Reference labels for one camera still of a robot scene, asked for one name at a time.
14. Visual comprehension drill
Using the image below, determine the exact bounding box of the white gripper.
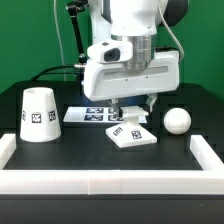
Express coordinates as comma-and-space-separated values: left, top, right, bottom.
84, 51, 179, 119

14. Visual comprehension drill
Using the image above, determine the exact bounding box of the white lamp base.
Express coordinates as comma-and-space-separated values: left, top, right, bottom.
106, 106, 157, 148

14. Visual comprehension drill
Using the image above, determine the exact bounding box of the white lamp bulb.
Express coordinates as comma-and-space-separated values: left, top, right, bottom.
164, 108, 191, 135

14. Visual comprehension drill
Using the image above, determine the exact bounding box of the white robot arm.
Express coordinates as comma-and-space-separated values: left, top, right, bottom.
84, 0, 189, 117

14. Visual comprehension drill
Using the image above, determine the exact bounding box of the white lamp shade cone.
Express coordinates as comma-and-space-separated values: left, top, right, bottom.
20, 87, 61, 142

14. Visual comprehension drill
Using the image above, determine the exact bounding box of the white marker sheet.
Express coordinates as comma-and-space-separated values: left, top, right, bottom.
63, 107, 148, 124

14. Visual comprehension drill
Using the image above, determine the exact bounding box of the white U-shaped fence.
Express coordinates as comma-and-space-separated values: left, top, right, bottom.
0, 134, 224, 195

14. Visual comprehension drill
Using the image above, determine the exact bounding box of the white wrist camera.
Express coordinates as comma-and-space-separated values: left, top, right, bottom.
87, 40, 133, 64

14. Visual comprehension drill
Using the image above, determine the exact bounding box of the black cable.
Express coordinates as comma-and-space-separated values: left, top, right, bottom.
30, 64, 88, 82

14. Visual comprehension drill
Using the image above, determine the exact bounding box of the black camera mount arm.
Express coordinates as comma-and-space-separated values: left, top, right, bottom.
66, 0, 88, 70

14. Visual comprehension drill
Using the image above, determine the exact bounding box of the white thin cable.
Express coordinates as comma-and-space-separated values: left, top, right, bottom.
53, 0, 68, 82

